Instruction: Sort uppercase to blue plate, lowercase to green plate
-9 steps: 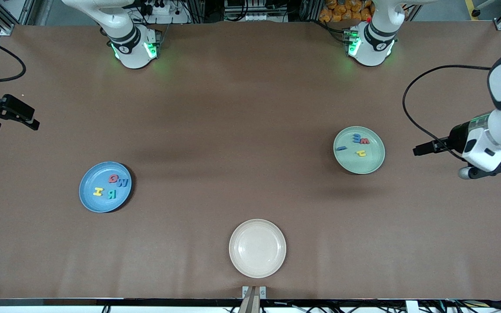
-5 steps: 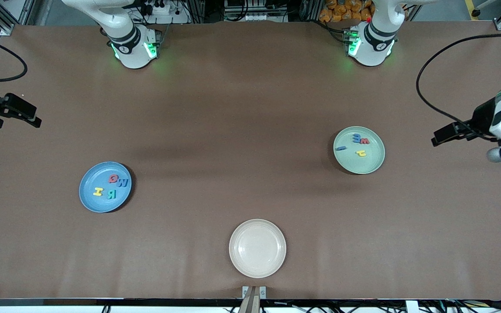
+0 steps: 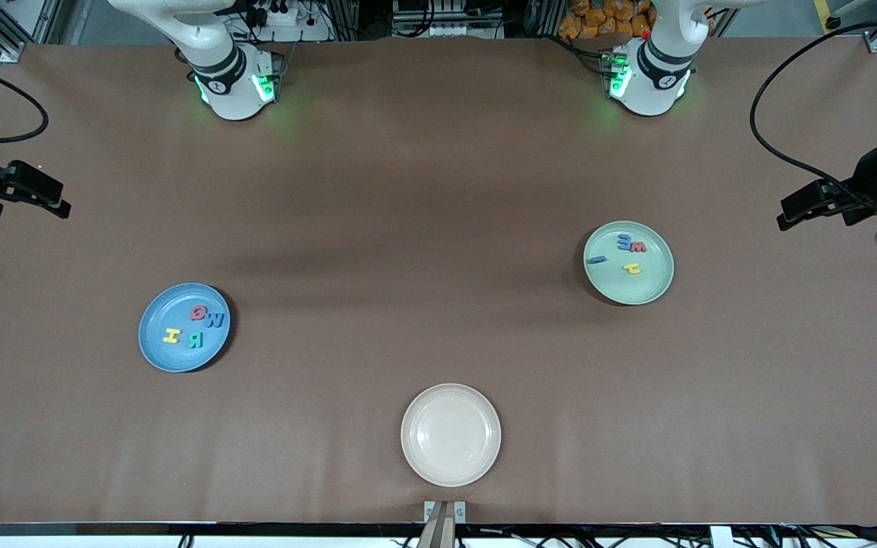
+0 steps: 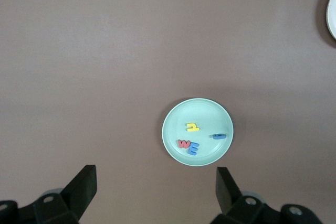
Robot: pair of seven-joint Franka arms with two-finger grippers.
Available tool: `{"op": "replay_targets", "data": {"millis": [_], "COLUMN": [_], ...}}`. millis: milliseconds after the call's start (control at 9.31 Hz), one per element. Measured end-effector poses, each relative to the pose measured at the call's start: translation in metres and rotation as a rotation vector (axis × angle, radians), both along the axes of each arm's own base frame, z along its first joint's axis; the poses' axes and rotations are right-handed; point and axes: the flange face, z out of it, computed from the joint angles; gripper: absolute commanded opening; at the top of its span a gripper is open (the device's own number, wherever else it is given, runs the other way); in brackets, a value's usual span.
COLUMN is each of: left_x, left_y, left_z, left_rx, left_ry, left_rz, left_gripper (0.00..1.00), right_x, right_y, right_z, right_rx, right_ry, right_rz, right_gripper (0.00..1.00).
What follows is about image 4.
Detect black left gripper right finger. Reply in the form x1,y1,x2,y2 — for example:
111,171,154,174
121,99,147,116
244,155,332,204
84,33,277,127
209,166,323,224

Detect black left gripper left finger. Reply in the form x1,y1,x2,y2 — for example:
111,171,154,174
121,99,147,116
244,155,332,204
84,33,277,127
0,165,97,224

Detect blue foam letter m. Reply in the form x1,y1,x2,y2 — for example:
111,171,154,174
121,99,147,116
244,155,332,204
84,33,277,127
186,142,199,156

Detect red foam letter w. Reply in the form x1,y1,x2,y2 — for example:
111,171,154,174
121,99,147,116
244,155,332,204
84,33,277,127
177,139,191,150

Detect yellow foam letter h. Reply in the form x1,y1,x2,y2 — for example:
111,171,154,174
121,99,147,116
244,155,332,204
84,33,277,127
185,122,201,132

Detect green plate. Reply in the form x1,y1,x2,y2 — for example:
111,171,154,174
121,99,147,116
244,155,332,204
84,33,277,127
161,98,234,167

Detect cream plate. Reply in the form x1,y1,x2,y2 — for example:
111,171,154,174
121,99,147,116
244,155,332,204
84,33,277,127
325,0,336,40

